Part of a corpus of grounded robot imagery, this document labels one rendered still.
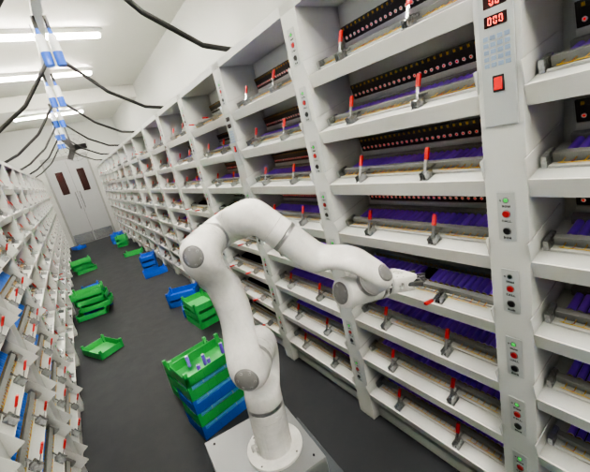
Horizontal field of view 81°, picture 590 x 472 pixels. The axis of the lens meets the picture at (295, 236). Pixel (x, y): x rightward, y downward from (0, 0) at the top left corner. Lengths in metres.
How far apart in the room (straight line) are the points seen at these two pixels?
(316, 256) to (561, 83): 0.63
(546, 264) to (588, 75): 0.40
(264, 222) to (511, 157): 0.60
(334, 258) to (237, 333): 0.36
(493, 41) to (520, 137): 0.21
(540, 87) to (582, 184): 0.21
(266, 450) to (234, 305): 0.52
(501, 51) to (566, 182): 0.31
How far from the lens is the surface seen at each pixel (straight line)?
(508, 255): 1.01
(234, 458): 1.40
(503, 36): 0.93
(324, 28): 1.47
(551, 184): 0.92
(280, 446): 1.30
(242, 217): 0.91
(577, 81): 0.89
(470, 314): 1.16
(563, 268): 0.98
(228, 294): 0.99
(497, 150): 0.95
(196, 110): 2.65
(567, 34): 1.10
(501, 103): 0.93
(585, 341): 1.08
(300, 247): 0.90
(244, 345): 1.04
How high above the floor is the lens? 1.35
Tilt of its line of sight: 15 degrees down
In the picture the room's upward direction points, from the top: 13 degrees counter-clockwise
